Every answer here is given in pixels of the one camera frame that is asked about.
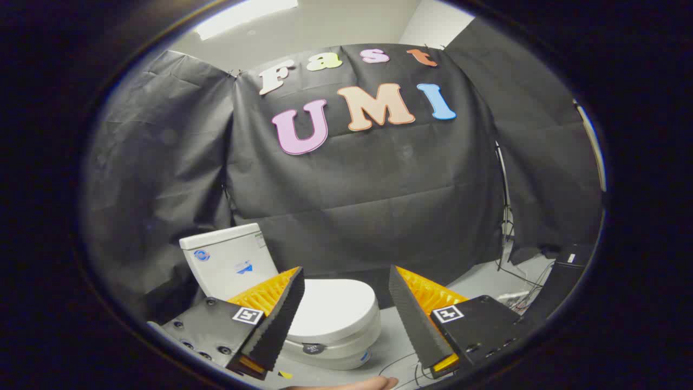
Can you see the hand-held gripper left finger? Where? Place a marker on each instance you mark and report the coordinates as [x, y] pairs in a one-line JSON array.
[[281, 319]]

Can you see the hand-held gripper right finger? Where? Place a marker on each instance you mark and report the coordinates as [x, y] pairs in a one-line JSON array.
[[414, 325]]

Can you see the white toilet lid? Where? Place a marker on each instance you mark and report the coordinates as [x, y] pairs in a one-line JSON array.
[[335, 306]]

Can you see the white toilet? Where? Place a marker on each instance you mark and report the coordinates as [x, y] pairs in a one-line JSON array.
[[227, 260]]

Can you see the black backdrop cloth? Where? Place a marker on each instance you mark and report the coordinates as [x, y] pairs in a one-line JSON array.
[[379, 189]]

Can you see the thin black backdrop stand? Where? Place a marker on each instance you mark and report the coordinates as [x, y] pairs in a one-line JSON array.
[[505, 216]]

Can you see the black box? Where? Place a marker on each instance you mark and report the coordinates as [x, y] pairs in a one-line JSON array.
[[563, 276]]

